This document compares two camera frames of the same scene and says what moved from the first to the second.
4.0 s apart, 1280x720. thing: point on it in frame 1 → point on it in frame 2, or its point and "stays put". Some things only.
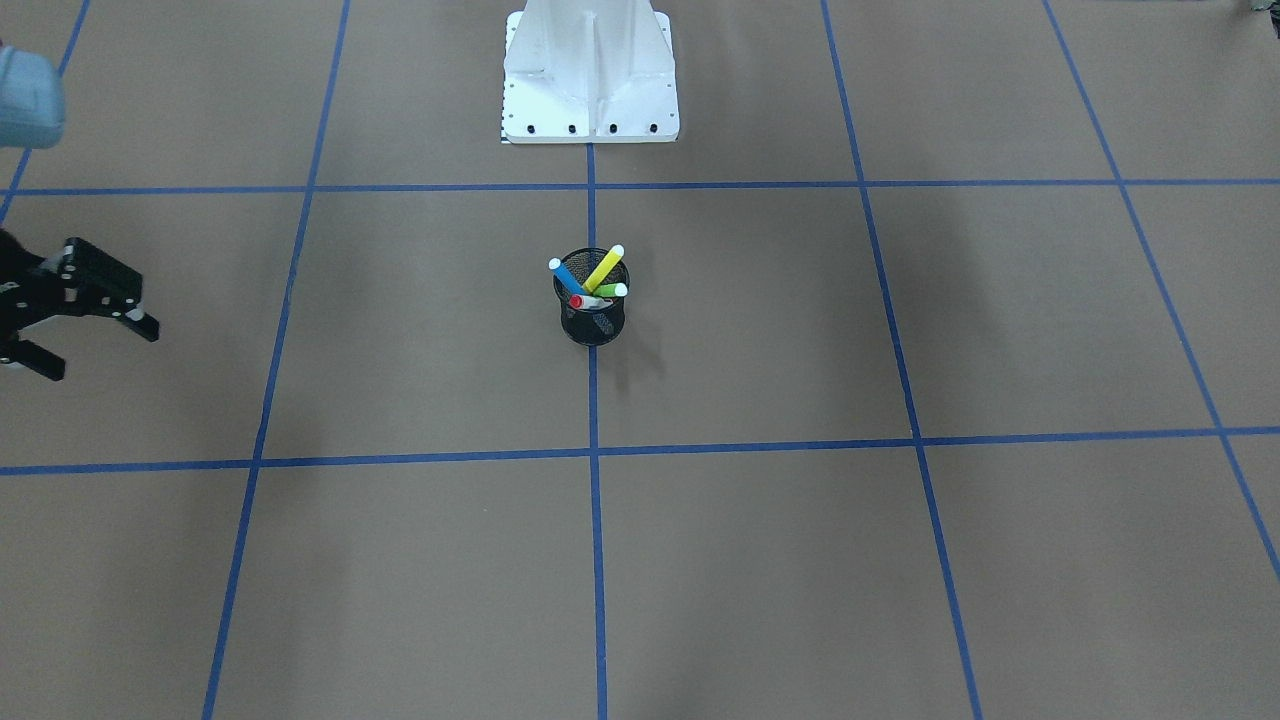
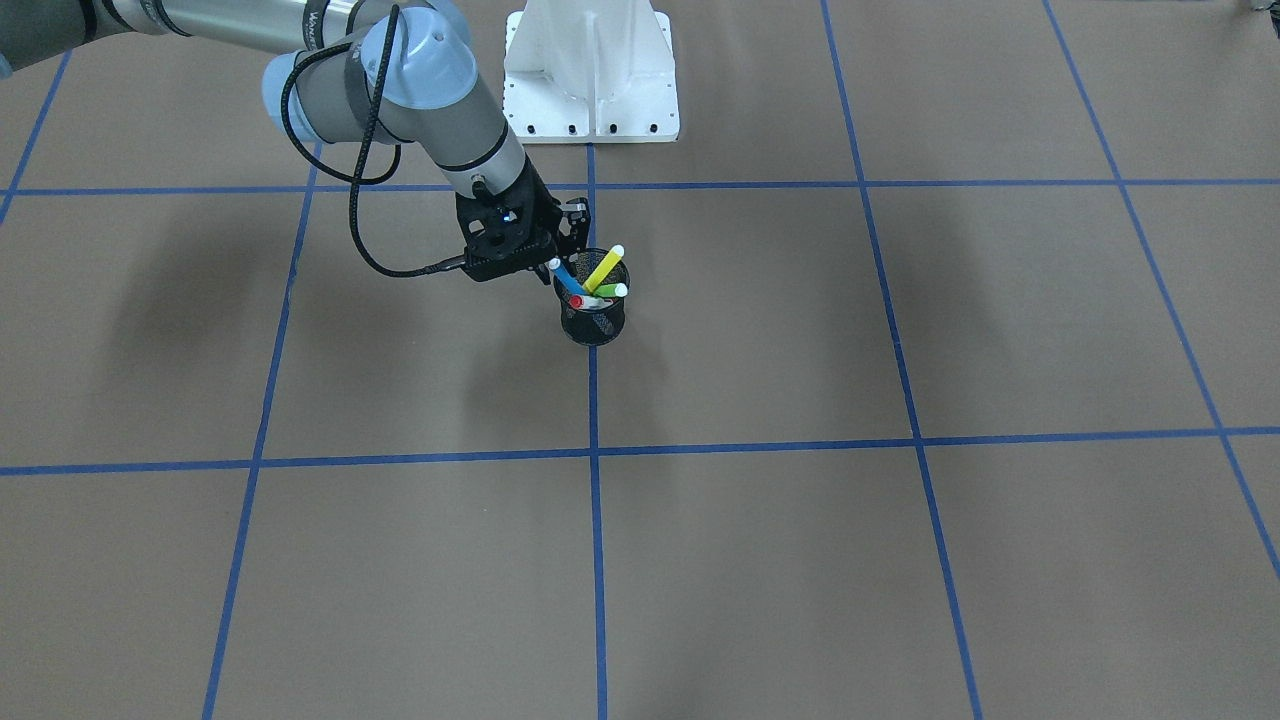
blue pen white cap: x=573 y=285 stays put
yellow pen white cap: x=604 y=268 stays put
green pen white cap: x=611 y=290 stays put
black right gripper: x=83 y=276 → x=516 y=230
